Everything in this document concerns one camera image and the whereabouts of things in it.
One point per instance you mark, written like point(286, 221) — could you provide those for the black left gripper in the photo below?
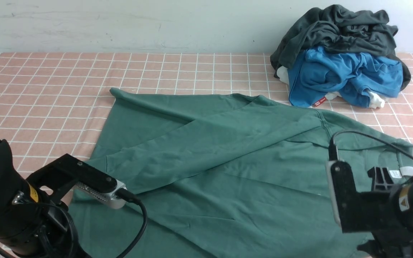
point(46, 229)

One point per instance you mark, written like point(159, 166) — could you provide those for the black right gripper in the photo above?
point(376, 212)

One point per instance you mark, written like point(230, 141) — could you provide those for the green long-sleeve top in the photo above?
point(228, 176)

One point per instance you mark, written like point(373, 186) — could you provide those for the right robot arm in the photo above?
point(405, 201)

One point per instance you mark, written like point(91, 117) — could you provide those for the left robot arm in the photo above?
point(10, 182)

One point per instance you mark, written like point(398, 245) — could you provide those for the blue crumpled garment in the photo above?
point(317, 72)

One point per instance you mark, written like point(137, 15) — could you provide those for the pink checked tablecloth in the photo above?
point(57, 103)

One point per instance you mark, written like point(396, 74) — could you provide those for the dark grey crumpled garment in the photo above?
point(338, 30)

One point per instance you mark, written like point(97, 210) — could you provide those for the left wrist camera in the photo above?
point(107, 197)

